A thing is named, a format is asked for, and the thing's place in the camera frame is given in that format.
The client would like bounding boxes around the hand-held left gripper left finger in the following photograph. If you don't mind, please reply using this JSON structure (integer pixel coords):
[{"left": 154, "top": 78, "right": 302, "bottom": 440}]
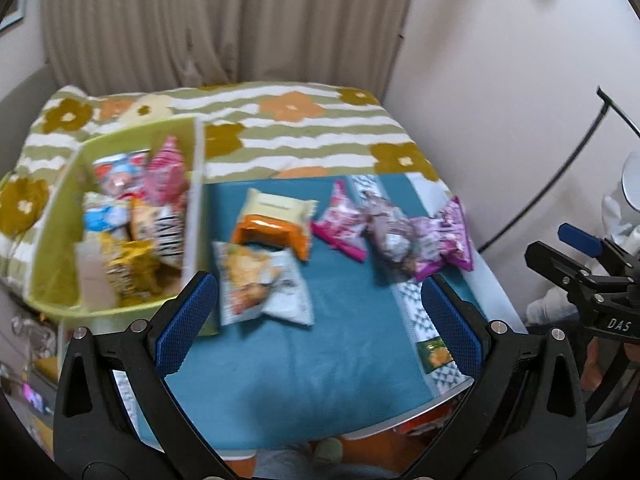
[{"left": 52, "top": 271, "right": 236, "bottom": 480}]

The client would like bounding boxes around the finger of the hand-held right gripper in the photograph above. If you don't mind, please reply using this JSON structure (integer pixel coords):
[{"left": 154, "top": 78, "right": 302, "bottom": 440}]
[
  {"left": 525, "top": 241, "right": 597, "bottom": 289},
  {"left": 557, "top": 222, "right": 609, "bottom": 260}
]

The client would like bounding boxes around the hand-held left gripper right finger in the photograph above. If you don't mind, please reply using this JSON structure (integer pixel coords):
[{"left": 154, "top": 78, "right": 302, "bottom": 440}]
[{"left": 400, "top": 275, "right": 587, "bottom": 480}]

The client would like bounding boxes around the yellow snack packet brown script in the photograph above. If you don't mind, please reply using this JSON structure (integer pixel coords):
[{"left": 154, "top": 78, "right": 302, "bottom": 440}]
[{"left": 100, "top": 239, "right": 164, "bottom": 297}]

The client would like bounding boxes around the white fried food snack packet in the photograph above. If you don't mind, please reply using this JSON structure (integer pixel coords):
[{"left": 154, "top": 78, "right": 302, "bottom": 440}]
[{"left": 212, "top": 241, "right": 315, "bottom": 327}]

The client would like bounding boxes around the yellow brown striped snack packet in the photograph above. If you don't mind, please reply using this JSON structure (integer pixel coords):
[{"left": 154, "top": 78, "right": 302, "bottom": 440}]
[{"left": 131, "top": 202, "right": 190, "bottom": 269}]

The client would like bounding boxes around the blue and white snack packet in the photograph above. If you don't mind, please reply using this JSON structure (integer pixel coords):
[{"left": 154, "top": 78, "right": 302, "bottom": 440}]
[{"left": 82, "top": 195, "right": 129, "bottom": 234}]

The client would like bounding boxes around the pink striped snack packet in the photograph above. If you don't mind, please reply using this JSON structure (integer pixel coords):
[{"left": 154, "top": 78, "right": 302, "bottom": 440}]
[{"left": 144, "top": 135, "right": 192, "bottom": 207}]

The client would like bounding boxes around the green plastic basket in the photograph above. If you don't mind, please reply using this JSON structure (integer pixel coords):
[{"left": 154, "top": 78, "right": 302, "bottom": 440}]
[{"left": 25, "top": 115, "right": 222, "bottom": 339}]

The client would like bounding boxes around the white cartoon snack packet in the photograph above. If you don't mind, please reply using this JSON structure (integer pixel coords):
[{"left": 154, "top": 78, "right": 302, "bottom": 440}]
[{"left": 92, "top": 150, "right": 149, "bottom": 199}]

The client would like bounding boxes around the person's right hand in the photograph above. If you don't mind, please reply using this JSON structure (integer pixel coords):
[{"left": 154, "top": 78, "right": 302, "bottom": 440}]
[{"left": 582, "top": 335, "right": 618, "bottom": 392}]

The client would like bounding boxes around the green snack packet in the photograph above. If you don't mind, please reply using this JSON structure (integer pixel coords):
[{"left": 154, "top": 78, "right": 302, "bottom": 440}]
[{"left": 417, "top": 337, "right": 454, "bottom": 372}]

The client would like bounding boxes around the white sock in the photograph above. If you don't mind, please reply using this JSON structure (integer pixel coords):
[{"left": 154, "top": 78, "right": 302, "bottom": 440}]
[{"left": 526, "top": 294, "right": 582, "bottom": 324}]

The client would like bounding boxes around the white round appliance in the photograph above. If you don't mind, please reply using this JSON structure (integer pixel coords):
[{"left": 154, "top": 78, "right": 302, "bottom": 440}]
[{"left": 600, "top": 150, "right": 640, "bottom": 243}]

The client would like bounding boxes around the purple snack packet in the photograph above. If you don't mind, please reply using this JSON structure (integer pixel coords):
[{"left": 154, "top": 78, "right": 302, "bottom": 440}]
[{"left": 414, "top": 196, "right": 474, "bottom": 282}]

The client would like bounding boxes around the black curved floor lamp pole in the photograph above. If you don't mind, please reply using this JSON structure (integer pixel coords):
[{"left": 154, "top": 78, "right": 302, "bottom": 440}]
[{"left": 475, "top": 85, "right": 640, "bottom": 257}]

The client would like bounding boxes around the grey brown snack packet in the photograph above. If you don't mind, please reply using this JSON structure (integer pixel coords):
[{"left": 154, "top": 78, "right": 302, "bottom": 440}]
[{"left": 364, "top": 194, "right": 420, "bottom": 277}]

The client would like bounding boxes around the blue patterned tablecloth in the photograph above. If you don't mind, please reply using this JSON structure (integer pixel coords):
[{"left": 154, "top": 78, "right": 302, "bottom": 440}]
[{"left": 134, "top": 174, "right": 502, "bottom": 457}]

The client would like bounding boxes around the orange and cream snack packet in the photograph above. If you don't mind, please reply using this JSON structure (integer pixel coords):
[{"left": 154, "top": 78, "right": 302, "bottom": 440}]
[{"left": 230, "top": 188, "right": 319, "bottom": 262}]

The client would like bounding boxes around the pink and white snack packet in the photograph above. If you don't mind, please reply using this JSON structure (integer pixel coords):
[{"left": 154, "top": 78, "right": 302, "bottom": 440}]
[{"left": 312, "top": 180, "right": 372, "bottom": 264}]

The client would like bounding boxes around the small pink lit screen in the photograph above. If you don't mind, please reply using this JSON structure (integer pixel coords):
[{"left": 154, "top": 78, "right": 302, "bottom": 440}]
[{"left": 20, "top": 382, "right": 47, "bottom": 412}]

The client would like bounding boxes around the floral striped blanket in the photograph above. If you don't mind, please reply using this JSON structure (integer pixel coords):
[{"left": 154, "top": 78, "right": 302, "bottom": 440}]
[{"left": 0, "top": 81, "right": 451, "bottom": 307}]

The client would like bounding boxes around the beige pleated curtain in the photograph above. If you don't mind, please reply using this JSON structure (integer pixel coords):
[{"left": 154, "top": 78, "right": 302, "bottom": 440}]
[{"left": 40, "top": 0, "right": 421, "bottom": 97}]

